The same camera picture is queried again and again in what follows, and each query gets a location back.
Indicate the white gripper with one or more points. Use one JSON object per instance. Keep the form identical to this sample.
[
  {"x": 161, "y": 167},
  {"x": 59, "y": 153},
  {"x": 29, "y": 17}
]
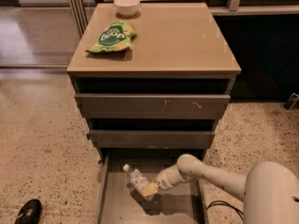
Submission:
[{"x": 163, "y": 180}]

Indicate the clear plastic water bottle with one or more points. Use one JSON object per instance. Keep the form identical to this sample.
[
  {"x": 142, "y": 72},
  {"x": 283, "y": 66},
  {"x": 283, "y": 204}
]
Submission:
[{"x": 139, "y": 182}]

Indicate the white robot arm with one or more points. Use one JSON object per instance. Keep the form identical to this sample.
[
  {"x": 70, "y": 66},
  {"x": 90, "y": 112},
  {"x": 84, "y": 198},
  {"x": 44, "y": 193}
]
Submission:
[{"x": 269, "y": 191}]

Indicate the grey open bottom drawer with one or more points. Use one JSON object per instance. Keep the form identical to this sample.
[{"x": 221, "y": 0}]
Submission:
[{"x": 120, "y": 203}]

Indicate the grey middle drawer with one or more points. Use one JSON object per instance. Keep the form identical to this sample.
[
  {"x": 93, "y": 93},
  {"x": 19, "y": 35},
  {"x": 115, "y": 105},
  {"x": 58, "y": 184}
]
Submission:
[{"x": 151, "y": 139}]

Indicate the grey drawer cabinet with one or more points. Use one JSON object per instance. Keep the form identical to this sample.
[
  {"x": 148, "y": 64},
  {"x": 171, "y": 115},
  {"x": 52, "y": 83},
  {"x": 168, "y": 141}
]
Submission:
[{"x": 178, "y": 49}]

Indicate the grey top drawer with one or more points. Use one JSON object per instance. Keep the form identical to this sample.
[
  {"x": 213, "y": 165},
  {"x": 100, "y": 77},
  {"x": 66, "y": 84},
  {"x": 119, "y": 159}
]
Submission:
[{"x": 151, "y": 106}]

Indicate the black shoe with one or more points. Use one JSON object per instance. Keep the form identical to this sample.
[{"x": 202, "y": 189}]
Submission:
[{"x": 30, "y": 213}]

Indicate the green snack bag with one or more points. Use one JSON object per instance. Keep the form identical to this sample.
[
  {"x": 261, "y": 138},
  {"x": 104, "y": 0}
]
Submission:
[{"x": 116, "y": 37}]

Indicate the small dark floor device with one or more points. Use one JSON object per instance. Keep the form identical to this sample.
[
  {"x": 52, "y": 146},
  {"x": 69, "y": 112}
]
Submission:
[{"x": 292, "y": 101}]

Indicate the white ceramic bowl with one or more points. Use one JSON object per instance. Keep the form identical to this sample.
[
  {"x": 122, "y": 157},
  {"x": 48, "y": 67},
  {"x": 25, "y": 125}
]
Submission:
[{"x": 127, "y": 8}]

